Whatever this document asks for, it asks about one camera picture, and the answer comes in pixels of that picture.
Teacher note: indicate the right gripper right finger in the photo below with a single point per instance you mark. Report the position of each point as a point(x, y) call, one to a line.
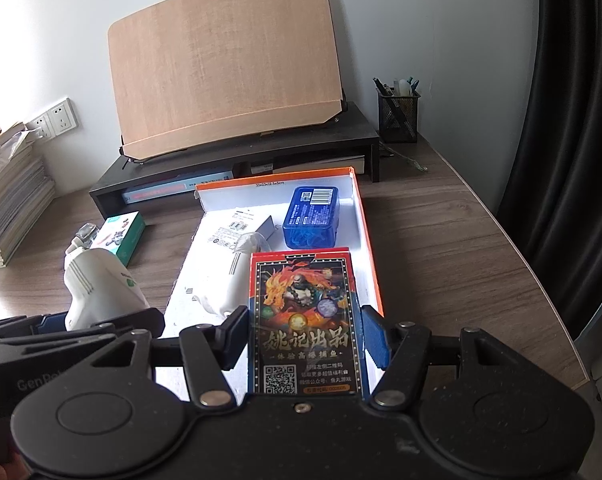
point(401, 352)

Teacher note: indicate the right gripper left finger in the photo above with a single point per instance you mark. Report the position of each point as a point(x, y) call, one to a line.
point(209, 350)

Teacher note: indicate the playing card box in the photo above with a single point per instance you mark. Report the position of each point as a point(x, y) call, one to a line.
point(306, 335)

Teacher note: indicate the white spray bottle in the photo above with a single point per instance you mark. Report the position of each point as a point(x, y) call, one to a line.
point(100, 286)

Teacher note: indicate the green white small box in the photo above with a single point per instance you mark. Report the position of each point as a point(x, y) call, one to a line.
point(120, 235)

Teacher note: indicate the white pill bottle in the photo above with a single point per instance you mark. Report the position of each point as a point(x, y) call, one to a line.
point(219, 275)

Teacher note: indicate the small white carton box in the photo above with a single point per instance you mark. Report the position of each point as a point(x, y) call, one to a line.
point(236, 226)

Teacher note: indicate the orange white cardboard box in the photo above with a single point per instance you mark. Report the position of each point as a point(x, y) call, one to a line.
point(268, 195)

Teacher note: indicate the blue plastic case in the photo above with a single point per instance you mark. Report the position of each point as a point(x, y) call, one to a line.
point(312, 218)

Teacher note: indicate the blue red book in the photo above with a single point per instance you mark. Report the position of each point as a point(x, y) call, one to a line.
point(176, 186)

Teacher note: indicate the stack of books and papers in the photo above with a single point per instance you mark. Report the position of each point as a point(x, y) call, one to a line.
point(26, 190)

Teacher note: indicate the black monitor riser shelf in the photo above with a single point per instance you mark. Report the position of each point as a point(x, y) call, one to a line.
point(348, 134)

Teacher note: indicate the black mesh pen holder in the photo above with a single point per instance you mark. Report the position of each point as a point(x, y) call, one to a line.
point(397, 107)

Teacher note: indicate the wooden book stand board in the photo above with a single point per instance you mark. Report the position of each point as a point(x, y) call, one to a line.
point(190, 72)

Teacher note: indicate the white wall socket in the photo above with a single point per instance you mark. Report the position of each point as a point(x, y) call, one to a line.
point(41, 127)
point(61, 117)

